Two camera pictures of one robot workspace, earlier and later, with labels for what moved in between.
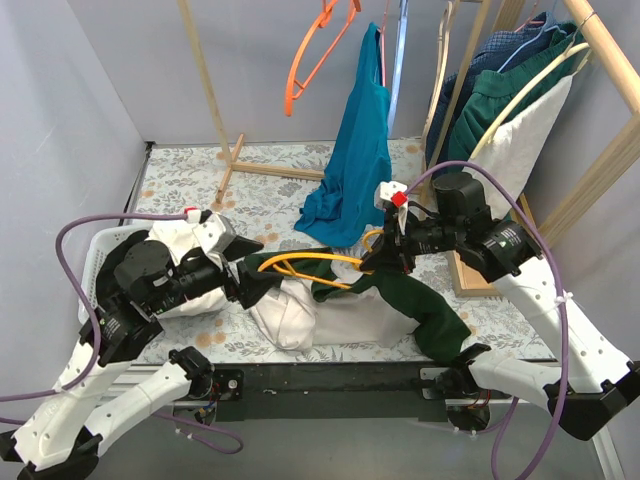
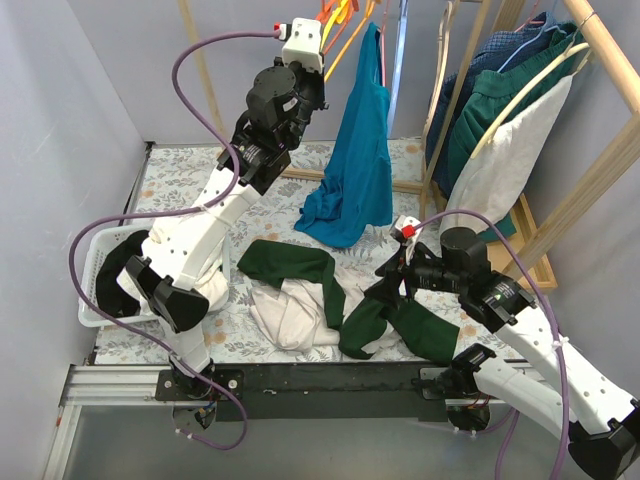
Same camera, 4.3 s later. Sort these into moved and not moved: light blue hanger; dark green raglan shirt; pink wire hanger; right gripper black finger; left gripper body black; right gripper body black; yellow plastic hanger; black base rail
Moved: yellow plastic hanger; right gripper body black; dark green raglan shirt; right gripper black finger; left gripper body black
Not moved: black base rail; pink wire hanger; light blue hanger
